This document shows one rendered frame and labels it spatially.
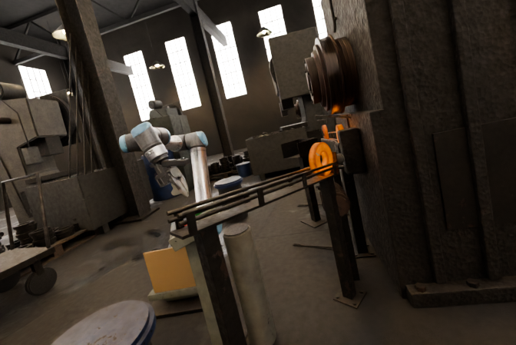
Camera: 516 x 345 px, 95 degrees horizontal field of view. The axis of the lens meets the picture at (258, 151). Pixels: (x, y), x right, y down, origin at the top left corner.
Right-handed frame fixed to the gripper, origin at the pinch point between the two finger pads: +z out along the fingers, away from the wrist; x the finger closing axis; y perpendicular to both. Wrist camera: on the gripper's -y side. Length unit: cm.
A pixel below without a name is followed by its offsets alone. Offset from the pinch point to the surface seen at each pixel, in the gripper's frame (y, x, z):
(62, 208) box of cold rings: 251, -152, -68
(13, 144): 408, -266, -252
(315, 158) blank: -55, -9, 17
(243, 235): -15.4, 7.4, 26.2
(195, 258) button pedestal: 5.5, 11.8, 23.6
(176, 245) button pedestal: 3.9, 19.0, 13.8
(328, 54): -89, -39, -22
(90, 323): 32, 37, 18
